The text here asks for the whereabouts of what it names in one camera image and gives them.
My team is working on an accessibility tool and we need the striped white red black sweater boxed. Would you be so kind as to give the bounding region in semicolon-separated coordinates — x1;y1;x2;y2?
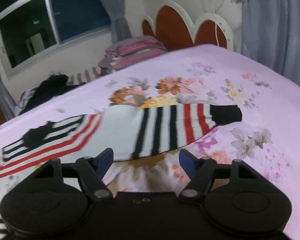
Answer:
0;103;242;178

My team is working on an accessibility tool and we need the black clothes pile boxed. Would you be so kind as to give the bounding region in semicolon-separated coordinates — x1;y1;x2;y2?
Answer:
20;74;85;115

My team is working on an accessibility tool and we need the pink floral bed sheet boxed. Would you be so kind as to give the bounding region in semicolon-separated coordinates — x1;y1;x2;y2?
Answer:
0;45;300;239

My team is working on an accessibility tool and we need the grey white striped cloth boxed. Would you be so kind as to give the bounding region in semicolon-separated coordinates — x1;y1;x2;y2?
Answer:
66;67;101;86

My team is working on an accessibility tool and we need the pink folded blanket stack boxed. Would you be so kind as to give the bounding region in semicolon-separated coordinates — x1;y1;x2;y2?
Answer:
98;35;168;71

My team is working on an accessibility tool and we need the red white scalloped headboard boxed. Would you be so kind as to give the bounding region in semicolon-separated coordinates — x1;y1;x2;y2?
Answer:
141;1;235;51

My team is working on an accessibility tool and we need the blue grey right side curtain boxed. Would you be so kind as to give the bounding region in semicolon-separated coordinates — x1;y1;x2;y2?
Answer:
241;0;300;86

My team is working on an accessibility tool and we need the grey curtain near headboard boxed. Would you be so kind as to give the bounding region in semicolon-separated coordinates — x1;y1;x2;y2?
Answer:
100;0;132;43

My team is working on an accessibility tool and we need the white hanging cable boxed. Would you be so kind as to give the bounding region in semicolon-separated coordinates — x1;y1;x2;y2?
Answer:
199;0;229;47

